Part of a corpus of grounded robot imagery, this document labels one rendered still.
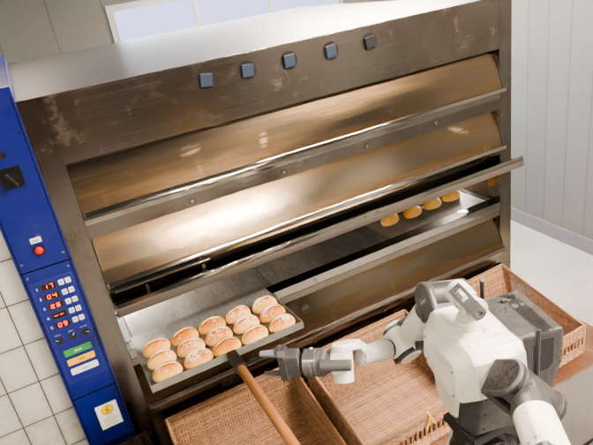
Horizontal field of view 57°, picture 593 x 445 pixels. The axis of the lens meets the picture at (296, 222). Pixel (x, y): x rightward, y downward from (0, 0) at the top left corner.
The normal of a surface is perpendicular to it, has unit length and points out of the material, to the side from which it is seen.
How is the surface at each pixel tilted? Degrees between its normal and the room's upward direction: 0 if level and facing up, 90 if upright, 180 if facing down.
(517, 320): 0
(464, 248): 70
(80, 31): 90
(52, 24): 90
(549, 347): 90
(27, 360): 90
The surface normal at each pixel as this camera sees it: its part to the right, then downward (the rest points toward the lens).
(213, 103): 0.45, 0.30
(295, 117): 0.37, -0.03
